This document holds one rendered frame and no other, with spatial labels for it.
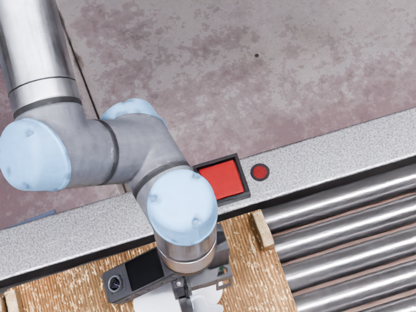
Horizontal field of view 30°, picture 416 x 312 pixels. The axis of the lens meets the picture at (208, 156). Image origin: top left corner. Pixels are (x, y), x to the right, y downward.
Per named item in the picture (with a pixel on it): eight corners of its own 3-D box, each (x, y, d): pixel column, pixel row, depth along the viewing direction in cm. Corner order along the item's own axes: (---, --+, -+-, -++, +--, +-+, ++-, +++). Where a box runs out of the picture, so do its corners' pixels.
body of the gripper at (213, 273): (233, 290, 108) (234, 262, 97) (173, 307, 107) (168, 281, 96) (216, 240, 111) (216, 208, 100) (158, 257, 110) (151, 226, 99)
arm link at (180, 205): (192, 148, 87) (231, 210, 84) (195, 188, 97) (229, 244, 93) (130, 180, 85) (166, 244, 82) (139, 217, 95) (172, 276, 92)
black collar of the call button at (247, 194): (192, 169, 127) (192, 165, 126) (237, 156, 128) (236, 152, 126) (205, 211, 124) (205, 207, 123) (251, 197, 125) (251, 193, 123)
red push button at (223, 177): (199, 173, 127) (198, 169, 126) (234, 162, 127) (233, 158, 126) (208, 205, 124) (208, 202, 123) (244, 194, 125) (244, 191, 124)
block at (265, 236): (251, 218, 121) (251, 212, 118) (262, 215, 121) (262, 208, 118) (264, 252, 118) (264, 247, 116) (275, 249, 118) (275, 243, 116)
